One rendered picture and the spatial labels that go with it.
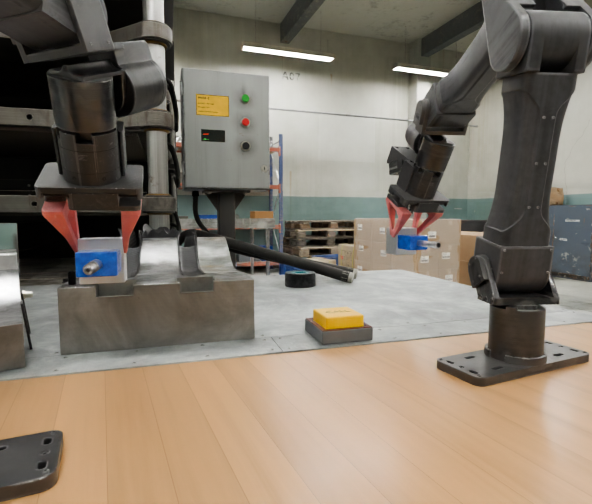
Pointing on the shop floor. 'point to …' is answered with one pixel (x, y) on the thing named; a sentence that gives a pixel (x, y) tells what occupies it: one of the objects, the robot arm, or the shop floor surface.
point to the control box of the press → (224, 140)
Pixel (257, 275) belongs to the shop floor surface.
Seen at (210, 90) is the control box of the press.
